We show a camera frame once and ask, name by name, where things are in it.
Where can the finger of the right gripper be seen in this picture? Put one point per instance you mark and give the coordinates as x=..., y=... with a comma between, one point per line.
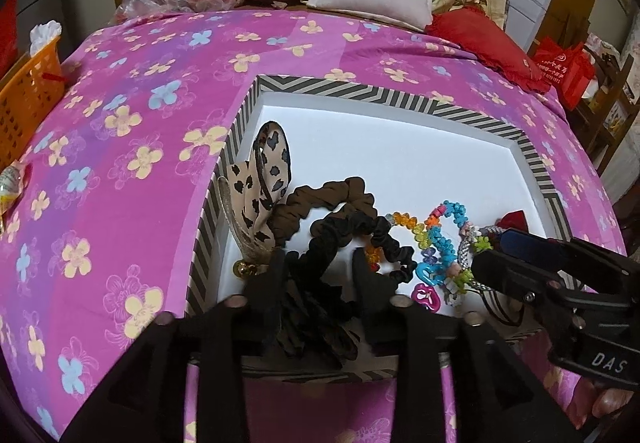
x=545, y=252
x=513, y=277

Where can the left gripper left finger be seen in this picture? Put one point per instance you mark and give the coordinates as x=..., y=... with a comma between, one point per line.
x=297, y=317

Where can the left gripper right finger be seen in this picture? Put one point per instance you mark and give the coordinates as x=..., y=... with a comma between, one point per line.
x=386, y=317

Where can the black scrunchie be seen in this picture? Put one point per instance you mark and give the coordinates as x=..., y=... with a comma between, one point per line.
x=334, y=232

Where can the right hand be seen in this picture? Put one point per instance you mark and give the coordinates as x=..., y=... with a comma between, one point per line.
x=592, y=401

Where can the red satin bow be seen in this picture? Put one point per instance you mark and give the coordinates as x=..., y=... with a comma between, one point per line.
x=514, y=220

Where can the leopard print bow scrunchie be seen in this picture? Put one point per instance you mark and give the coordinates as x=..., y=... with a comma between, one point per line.
x=263, y=214

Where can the striped black white box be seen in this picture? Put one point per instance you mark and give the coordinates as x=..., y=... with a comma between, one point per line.
x=341, y=129

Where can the wooden chair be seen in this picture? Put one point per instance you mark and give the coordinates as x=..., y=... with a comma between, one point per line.
x=601, y=123

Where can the red shopping bag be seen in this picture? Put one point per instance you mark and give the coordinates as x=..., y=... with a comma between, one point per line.
x=569, y=70

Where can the pink floral bedspread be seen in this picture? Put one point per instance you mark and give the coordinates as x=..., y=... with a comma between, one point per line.
x=112, y=226

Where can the red ruffled cushion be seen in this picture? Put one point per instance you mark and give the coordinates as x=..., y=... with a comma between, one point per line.
x=472, y=30

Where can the orange plastic basket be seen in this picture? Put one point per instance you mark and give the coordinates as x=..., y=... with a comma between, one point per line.
x=29, y=91

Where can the white tissue in basket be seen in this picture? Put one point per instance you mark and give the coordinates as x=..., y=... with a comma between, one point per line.
x=42, y=35

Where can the red paper box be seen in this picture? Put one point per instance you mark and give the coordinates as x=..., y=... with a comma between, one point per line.
x=8, y=36

